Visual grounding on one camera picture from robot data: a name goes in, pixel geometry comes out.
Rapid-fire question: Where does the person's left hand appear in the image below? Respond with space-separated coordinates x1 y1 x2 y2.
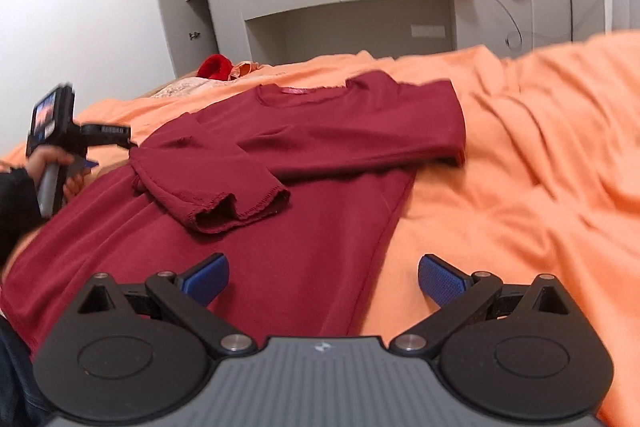
24 145 91 202

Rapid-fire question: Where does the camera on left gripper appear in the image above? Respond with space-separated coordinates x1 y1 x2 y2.
27 83 75 150

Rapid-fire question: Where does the dark red long-sleeve sweater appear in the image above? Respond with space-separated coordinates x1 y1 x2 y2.
1 72 465 350

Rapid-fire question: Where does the bright red cloth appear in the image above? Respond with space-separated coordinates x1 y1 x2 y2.
196 54 233 81

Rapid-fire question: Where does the black-sleeved left forearm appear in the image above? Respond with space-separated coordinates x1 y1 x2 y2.
0 168 43 267

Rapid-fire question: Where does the white wall socket plate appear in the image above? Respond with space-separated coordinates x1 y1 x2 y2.
410 25 447 39

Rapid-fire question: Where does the black cable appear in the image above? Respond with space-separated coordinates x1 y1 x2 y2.
466 0 601 51

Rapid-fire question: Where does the orange duvet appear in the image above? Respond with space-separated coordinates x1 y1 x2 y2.
0 28 640 427

